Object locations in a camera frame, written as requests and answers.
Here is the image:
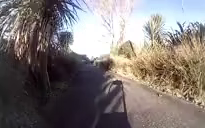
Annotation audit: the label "dark shaded bushes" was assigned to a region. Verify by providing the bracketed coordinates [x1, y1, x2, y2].
[0, 49, 93, 128]

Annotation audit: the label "dry tall grass bank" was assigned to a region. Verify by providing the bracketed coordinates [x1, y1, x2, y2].
[104, 34, 205, 112]

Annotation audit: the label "dark green bush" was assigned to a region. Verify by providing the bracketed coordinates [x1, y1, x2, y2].
[117, 39, 137, 60]

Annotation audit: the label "cabbage tree with drooping leaves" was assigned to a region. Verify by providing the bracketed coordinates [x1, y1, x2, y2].
[0, 0, 88, 98]

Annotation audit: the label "small cabbage tree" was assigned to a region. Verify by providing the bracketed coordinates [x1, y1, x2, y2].
[142, 13, 167, 48]

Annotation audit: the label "grey asphalt path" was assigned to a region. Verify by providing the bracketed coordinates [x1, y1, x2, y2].
[39, 61, 205, 128]

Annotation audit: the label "bare thin tree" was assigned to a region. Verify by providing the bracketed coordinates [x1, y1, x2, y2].
[89, 0, 136, 51]

